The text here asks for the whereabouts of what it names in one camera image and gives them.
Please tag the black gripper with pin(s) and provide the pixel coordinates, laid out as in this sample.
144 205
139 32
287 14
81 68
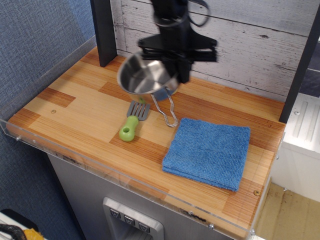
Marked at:
178 41

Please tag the steel pan with wire handle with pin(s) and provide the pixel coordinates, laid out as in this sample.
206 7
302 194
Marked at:
148 82

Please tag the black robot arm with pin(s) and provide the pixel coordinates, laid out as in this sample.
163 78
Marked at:
173 9

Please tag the blue folded cloth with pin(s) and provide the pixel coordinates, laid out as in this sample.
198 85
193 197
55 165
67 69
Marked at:
214 154

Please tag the grey toy fridge cabinet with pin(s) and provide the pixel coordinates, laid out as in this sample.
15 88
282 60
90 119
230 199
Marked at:
86 190

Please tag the white toy sink unit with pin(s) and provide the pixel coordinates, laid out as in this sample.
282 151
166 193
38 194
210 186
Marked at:
297 164

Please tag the silver dispenser button panel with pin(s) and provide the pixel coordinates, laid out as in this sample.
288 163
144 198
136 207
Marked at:
126 223

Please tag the yellow object at corner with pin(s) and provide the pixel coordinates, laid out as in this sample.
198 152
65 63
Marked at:
32 234

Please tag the green handled grey toy spatula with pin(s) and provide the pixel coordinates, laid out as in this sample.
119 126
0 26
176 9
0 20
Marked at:
136 112

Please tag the black vertical post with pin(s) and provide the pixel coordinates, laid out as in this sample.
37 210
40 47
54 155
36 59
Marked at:
304 62

